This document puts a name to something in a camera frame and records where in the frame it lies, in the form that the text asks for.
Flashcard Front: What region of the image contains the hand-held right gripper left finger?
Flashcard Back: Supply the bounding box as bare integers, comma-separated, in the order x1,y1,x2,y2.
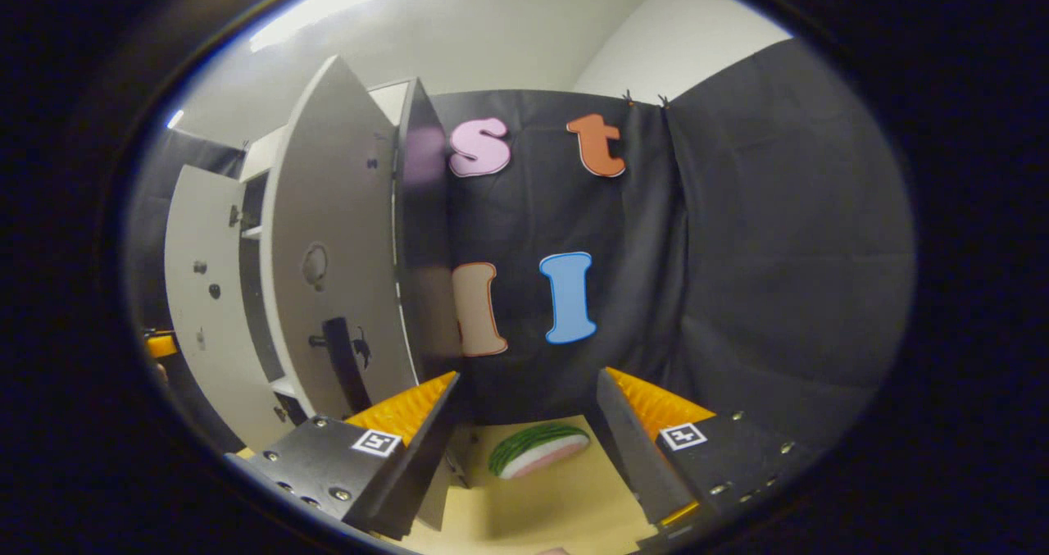
225,372,461,541

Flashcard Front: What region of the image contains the watermelon slice toy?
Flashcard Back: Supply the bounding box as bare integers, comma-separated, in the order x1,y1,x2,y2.
488,423,592,480

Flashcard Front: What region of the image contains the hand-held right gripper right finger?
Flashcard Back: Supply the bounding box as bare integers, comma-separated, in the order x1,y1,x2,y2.
596,367,812,539

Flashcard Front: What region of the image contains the black backdrop cloth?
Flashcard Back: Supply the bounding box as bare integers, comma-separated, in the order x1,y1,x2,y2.
123,37,917,457

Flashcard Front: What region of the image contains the white grey cabinet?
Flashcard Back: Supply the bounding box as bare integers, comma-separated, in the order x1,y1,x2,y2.
236,77,478,490

